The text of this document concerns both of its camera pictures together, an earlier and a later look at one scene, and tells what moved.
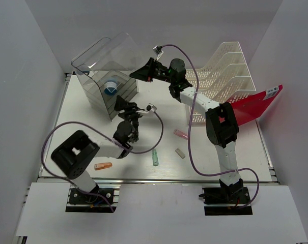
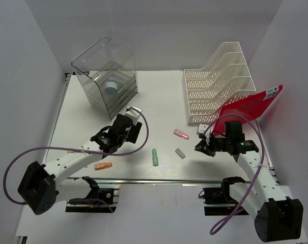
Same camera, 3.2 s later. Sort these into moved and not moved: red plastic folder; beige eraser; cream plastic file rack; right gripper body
Moved: right gripper body
Not moved: red plastic folder; cream plastic file rack; beige eraser
